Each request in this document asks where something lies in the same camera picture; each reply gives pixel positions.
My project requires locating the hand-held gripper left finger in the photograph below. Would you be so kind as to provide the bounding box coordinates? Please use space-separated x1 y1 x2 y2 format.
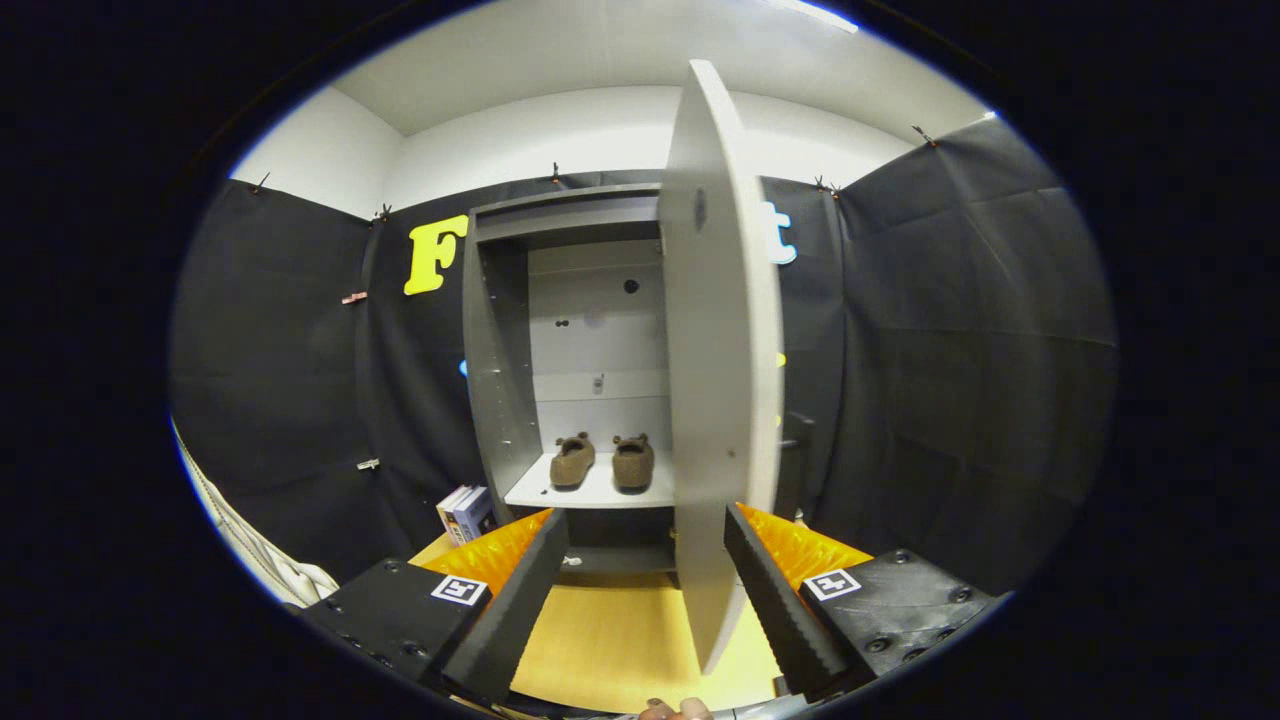
300 508 571 706

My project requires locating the brown fuzzy shoe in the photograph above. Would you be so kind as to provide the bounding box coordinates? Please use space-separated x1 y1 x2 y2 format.
612 433 656 491
549 432 597 489

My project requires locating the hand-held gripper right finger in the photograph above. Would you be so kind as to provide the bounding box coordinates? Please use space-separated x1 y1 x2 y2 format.
725 503 1001 701

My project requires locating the white ribbed fabric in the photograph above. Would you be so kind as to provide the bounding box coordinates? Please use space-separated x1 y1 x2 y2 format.
172 418 341 607

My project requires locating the long ceiling light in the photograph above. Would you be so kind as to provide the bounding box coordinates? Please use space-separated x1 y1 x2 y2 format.
770 0 861 34

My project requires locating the grey shoe cabinet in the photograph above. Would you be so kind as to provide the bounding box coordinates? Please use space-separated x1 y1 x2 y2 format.
462 183 691 576

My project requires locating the white spine book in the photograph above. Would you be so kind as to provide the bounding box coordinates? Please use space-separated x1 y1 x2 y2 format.
441 486 476 541

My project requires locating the black backdrop cloth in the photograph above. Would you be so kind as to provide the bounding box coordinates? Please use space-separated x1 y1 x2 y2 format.
170 115 1119 601

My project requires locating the blue book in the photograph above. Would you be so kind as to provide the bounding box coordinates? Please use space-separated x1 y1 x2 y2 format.
455 487 497 544

